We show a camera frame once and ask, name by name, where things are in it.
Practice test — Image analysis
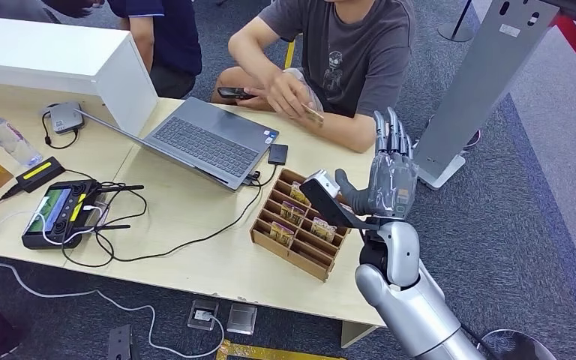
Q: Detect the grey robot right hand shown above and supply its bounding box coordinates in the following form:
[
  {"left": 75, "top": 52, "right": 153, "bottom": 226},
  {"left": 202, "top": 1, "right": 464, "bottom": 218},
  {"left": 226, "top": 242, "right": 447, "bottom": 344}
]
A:
[{"left": 334, "top": 107, "right": 419, "bottom": 220}]

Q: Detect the person's right hand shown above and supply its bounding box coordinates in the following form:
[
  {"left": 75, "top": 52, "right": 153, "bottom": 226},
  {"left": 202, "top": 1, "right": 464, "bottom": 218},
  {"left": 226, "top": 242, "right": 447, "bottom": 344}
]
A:
[{"left": 265, "top": 71, "right": 319, "bottom": 120}]

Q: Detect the person's left hand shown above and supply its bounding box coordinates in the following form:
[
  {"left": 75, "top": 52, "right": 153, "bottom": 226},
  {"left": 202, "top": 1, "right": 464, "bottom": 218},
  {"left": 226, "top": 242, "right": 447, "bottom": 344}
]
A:
[{"left": 237, "top": 93, "right": 275, "bottom": 112}]

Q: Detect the black smartphone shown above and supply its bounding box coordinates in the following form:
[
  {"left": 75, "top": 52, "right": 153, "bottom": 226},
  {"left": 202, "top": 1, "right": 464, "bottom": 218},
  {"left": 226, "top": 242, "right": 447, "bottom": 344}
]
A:
[{"left": 217, "top": 86, "right": 258, "bottom": 101}]

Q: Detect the gold printed card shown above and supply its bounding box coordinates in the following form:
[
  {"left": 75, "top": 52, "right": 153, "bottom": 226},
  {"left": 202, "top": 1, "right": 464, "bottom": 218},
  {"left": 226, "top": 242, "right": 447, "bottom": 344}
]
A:
[
  {"left": 310, "top": 217, "right": 338, "bottom": 243},
  {"left": 301, "top": 103, "right": 326, "bottom": 128},
  {"left": 268, "top": 221, "right": 296, "bottom": 248},
  {"left": 289, "top": 181, "right": 311, "bottom": 206},
  {"left": 280, "top": 200, "right": 306, "bottom": 226}
]

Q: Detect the person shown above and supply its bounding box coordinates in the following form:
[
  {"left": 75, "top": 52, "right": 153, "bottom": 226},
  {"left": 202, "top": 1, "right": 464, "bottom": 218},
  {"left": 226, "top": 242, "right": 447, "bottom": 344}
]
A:
[
  {"left": 106, "top": 0, "right": 203, "bottom": 101},
  {"left": 211, "top": 0, "right": 417, "bottom": 154}
]

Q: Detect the cardboard slotted card tray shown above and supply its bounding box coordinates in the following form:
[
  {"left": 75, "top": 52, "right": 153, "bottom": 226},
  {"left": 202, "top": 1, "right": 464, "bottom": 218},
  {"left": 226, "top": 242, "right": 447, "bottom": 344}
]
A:
[{"left": 249, "top": 167, "right": 351, "bottom": 283}]

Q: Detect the small black external drive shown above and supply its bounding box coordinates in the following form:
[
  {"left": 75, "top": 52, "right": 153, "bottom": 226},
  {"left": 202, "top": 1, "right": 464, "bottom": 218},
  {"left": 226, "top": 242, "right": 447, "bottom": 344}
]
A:
[{"left": 267, "top": 144, "right": 290, "bottom": 167}]

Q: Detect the grey open laptop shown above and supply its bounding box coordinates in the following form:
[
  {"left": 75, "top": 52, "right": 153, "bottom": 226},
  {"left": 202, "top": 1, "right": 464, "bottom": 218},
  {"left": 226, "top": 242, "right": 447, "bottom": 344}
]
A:
[{"left": 74, "top": 97, "right": 280, "bottom": 192}]

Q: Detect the silver kiosk stand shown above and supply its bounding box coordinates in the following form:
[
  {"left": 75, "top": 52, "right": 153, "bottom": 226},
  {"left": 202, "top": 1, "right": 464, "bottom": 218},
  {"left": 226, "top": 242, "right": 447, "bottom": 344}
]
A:
[{"left": 412, "top": 0, "right": 560, "bottom": 191}]

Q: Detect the square metal floor plate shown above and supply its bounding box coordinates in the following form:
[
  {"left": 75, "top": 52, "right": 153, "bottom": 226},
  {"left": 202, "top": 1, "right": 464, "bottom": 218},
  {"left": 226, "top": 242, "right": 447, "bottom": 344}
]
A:
[{"left": 226, "top": 303, "right": 258, "bottom": 336}]

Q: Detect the round dark base with rim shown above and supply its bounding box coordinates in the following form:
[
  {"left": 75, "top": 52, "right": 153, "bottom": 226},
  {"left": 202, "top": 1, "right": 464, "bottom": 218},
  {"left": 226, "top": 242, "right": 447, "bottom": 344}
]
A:
[{"left": 478, "top": 328, "right": 558, "bottom": 360}]

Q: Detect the yellow floor tape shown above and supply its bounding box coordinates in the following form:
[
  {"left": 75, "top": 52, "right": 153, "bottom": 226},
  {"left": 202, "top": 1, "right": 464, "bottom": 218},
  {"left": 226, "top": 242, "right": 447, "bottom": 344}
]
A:
[{"left": 215, "top": 340, "right": 346, "bottom": 360}]

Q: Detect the white box shelf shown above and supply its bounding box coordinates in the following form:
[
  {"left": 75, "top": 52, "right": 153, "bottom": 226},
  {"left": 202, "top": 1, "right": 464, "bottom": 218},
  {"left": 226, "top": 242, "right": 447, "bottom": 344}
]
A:
[{"left": 0, "top": 16, "right": 159, "bottom": 137}]

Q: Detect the floor power socket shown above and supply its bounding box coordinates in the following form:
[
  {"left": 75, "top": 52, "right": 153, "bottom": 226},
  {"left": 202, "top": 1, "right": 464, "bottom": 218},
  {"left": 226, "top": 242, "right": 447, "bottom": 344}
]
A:
[{"left": 187, "top": 298, "right": 221, "bottom": 332}]

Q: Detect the black box with yellow label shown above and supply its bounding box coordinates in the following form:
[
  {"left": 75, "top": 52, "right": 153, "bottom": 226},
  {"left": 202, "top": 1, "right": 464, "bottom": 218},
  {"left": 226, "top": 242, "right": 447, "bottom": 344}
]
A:
[{"left": 15, "top": 157, "right": 66, "bottom": 194}]

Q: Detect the black remote controller with screen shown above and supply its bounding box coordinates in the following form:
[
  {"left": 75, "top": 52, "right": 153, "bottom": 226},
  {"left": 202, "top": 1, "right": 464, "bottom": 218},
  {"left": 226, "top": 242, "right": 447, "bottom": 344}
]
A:
[{"left": 21, "top": 179, "right": 146, "bottom": 251}]

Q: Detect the clear plastic water bottle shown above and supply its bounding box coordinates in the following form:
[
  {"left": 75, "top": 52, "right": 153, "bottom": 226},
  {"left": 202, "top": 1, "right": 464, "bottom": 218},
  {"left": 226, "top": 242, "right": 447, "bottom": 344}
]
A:
[{"left": 0, "top": 111, "right": 44, "bottom": 169}]

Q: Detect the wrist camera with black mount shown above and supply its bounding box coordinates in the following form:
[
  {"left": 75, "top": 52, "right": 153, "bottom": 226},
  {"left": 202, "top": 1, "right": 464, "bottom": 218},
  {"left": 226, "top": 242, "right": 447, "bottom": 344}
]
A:
[{"left": 299, "top": 169, "right": 383, "bottom": 231}]

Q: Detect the long black cable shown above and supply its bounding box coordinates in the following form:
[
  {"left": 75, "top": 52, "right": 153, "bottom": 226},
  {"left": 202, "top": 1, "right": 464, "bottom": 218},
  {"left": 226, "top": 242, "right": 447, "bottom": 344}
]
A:
[{"left": 61, "top": 163, "right": 279, "bottom": 269}]

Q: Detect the black stanchion post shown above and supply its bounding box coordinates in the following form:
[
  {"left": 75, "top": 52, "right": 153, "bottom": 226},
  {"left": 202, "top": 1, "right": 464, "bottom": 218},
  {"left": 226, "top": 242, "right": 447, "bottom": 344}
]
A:
[{"left": 436, "top": 0, "right": 476, "bottom": 44}]

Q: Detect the black hub cable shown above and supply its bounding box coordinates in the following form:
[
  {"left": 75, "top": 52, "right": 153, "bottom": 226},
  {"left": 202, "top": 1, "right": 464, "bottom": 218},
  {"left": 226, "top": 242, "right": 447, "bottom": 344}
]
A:
[{"left": 40, "top": 104, "right": 80, "bottom": 151}]

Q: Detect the white floor cable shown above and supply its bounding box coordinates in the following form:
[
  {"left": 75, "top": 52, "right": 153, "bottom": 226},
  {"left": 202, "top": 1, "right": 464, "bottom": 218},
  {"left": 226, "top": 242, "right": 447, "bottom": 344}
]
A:
[{"left": 0, "top": 252, "right": 225, "bottom": 360}]

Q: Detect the white controller cable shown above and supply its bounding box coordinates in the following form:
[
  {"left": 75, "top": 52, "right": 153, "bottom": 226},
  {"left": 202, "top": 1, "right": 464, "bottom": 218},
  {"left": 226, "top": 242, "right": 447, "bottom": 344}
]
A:
[{"left": 0, "top": 197, "right": 107, "bottom": 247}]

